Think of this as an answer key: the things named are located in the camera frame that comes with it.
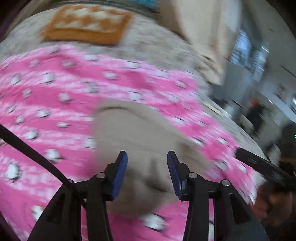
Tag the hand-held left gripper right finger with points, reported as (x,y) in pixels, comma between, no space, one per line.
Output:
(176,177)

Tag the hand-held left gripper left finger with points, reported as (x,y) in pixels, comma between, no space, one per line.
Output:
(119,176)

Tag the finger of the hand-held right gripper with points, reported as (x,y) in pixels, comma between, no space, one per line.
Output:
(247,157)

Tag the tan zip jacket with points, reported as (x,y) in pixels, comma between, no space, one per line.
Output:
(143,143)

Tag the person's right hand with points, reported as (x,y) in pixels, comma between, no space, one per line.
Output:
(274,204)

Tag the pink penguin print blanket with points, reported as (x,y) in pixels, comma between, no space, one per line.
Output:
(57,97)

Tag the window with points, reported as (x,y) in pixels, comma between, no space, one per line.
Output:
(248,49)

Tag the beige cloth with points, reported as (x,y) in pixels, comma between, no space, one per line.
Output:
(201,34)

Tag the speckled beige bedsheet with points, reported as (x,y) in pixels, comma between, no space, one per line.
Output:
(148,44)

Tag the orange checkered cloth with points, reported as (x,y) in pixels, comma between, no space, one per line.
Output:
(86,24)

